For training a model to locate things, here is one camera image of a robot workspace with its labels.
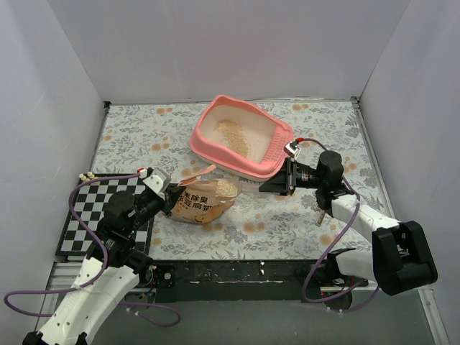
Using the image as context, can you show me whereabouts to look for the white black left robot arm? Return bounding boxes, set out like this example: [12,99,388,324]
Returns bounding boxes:
[23,183,184,344]

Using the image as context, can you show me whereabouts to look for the floral patterned table mat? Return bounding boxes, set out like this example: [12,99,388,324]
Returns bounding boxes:
[92,100,392,259]

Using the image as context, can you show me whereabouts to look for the cream chess pieces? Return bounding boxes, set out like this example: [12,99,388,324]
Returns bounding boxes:
[79,171,96,182]

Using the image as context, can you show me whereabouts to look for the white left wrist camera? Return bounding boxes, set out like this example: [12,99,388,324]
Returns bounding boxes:
[137,167,171,200]

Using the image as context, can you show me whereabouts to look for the pink cat litter box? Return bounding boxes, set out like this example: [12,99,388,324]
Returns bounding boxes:
[189,95,294,181]

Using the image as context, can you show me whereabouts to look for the beige cat litter pile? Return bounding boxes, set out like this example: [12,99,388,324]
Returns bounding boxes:
[214,119,250,158]

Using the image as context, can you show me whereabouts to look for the black white chessboard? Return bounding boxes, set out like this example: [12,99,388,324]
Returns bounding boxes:
[55,179,145,260]

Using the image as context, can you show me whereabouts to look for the small brown label strip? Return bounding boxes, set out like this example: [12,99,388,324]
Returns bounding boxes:
[316,210,326,226]

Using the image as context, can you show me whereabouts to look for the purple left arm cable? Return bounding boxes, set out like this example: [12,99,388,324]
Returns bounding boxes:
[3,168,180,328]

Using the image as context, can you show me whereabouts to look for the orange cat litter bag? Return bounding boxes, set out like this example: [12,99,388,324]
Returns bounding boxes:
[169,165,238,224]

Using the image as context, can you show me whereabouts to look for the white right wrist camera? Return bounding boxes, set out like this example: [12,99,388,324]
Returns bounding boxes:
[284,139,303,162]

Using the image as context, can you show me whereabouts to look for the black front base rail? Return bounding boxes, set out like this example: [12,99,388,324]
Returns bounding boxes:
[149,259,314,303]

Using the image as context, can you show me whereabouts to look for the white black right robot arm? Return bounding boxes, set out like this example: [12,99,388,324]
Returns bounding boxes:
[258,150,438,295]

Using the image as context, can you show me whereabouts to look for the clear plastic litter scoop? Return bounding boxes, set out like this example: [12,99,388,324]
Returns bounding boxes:
[214,178,262,199]

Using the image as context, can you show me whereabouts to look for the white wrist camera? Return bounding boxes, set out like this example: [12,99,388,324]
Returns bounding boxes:
[284,139,303,162]
[137,167,171,200]

